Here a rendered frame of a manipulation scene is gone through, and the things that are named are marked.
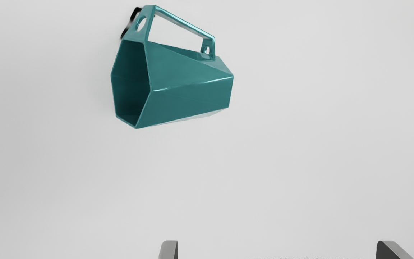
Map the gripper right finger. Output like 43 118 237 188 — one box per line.
376 232 414 259

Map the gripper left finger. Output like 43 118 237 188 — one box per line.
158 240 178 259

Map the teal faceted mug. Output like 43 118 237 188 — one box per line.
110 5 234 130

